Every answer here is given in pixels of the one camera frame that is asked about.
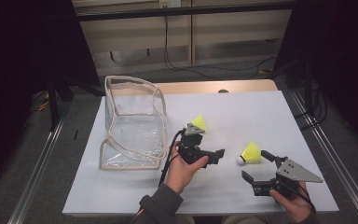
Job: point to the black metal stand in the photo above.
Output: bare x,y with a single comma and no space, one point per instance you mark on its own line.
53,105

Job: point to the white wall socket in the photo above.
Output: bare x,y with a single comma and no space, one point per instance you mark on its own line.
170,3

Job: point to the clear tote bag beige trim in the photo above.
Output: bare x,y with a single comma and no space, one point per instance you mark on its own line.
136,137

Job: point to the wooden table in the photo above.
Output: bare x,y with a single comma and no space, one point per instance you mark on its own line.
199,87

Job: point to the person's right hand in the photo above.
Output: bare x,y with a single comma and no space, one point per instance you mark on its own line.
295,205

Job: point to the dark curtain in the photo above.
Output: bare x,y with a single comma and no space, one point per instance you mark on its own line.
28,62
338,62

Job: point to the metal floor rail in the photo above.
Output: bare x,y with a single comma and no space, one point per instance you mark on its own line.
37,171
332,149

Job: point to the person's left hand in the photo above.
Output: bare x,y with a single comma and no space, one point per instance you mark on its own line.
180,174

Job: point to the yellow plastic shuttlecock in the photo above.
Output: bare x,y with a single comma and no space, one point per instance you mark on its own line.
199,122
251,154

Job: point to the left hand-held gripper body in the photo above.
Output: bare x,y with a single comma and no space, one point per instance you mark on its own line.
192,149

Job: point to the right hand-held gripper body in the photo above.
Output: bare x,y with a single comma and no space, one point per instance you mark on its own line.
295,172

